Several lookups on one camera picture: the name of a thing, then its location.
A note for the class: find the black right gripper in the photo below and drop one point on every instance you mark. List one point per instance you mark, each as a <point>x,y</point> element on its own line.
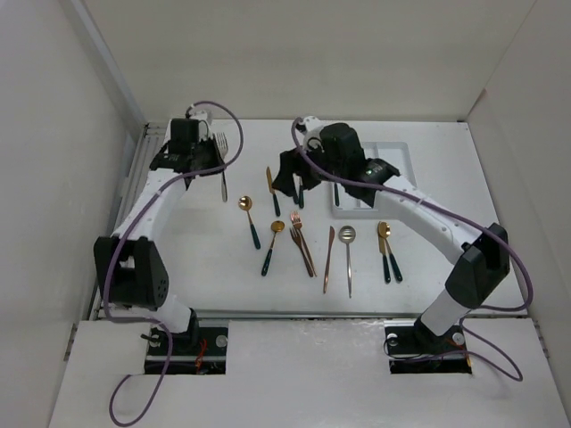
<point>291,162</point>

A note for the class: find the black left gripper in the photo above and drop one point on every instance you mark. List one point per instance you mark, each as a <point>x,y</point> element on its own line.
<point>211,144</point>

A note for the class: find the gold spoon green handle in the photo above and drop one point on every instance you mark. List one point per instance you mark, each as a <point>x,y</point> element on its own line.
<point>276,227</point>
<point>393,264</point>
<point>245,204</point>

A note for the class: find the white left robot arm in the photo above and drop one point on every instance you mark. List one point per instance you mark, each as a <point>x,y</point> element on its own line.
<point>129,267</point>

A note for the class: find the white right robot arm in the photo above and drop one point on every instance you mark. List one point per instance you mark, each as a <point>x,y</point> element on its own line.
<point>479,255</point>

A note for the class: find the white three-compartment cutlery tray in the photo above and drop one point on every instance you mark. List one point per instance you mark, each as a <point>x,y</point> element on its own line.
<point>396,154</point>

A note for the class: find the rose gold knife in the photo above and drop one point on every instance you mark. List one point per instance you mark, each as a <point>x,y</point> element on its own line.
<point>331,238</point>

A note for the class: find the rose gold fork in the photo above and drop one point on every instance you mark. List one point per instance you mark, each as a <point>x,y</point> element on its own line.
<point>297,224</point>
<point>298,241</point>

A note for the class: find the silver slotted spoon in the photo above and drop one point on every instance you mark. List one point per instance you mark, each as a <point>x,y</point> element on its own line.
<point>347,235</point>

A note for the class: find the aluminium rail frame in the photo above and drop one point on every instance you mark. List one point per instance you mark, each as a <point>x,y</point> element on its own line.
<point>137,155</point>

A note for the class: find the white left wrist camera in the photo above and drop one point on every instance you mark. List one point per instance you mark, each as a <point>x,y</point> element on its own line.
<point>204,116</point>

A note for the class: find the gold knife green handle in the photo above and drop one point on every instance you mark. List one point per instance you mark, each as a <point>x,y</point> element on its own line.
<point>381,229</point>
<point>272,191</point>

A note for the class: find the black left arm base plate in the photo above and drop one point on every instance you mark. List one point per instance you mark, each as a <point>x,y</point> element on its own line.
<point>204,354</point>

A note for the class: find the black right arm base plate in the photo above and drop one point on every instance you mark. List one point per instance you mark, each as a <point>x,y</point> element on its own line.
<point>413,351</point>

